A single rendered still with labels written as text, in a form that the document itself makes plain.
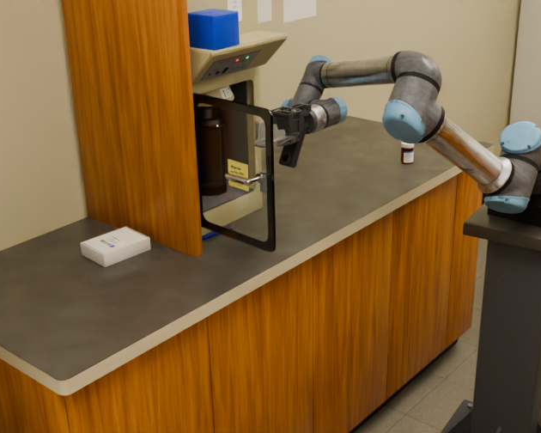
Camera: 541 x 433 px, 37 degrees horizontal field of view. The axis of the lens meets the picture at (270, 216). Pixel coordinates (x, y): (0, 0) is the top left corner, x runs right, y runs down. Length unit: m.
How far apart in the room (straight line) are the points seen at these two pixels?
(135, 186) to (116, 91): 0.28
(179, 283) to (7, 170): 0.65
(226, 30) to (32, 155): 0.72
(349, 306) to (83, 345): 1.05
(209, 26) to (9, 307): 0.89
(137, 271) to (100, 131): 0.46
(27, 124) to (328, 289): 1.04
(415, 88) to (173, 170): 0.69
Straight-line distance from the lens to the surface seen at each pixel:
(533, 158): 2.36
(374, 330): 2.86
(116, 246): 2.29
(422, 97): 2.08
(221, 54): 2.16
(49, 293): 2.18
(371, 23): 3.71
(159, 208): 2.32
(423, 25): 4.11
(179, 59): 2.10
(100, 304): 2.08
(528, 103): 5.13
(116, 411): 2.00
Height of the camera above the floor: 1.93
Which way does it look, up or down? 23 degrees down
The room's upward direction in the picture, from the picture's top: 1 degrees counter-clockwise
